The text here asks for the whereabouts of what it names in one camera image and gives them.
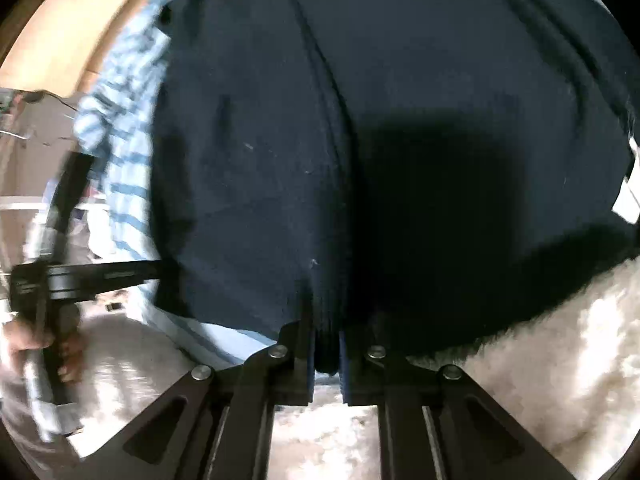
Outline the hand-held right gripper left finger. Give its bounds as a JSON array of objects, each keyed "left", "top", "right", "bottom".
[{"left": 70, "top": 306, "right": 318, "bottom": 480}]

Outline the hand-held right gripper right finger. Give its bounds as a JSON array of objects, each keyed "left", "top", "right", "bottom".
[{"left": 339, "top": 329, "right": 577, "bottom": 480}]

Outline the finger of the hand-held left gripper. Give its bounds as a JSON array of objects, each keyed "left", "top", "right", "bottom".
[{"left": 104, "top": 258, "right": 167, "bottom": 292}]

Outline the navy blue collared shirt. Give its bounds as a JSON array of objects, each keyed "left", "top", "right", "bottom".
[{"left": 150, "top": 0, "right": 640, "bottom": 376}]

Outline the person's left hand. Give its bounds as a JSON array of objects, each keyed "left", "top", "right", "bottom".
[{"left": 5, "top": 316, "right": 87, "bottom": 387}]

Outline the light blue striped hoodie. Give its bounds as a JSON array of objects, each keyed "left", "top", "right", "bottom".
[{"left": 74, "top": 0, "right": 281, "bottom": 366}]

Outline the white fluffy pajama top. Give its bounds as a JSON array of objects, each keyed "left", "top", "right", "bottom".
[{"left": 65, "top": 255, "right": 640, "bottom": 480}]

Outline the wooden headboard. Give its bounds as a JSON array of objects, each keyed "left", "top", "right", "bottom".
[{"left": 0, "top": 0, "right": 181, "bottom": 98}]

